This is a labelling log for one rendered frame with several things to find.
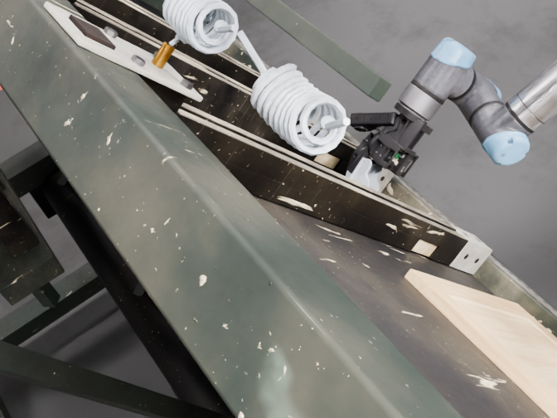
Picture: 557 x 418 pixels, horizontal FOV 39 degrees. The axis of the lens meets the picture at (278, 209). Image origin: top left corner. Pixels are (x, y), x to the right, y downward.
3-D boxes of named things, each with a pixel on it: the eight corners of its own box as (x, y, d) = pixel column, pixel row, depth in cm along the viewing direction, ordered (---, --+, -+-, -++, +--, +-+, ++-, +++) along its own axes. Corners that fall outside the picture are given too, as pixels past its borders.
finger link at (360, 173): (350, 206, 151) (378, 167, 149) (331, 188, 155) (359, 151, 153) (358, 209, 153) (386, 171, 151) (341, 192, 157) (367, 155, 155)
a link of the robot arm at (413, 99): (403, 78, 149) (423, 92, 155) (389, 97, 150) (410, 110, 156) (429, 96, 144) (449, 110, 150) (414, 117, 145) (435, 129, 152)
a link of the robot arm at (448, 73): (487, 64, 147) (462, 43, 142) (452, 111, 149) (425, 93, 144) (462, 48, 153) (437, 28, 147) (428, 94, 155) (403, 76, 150)
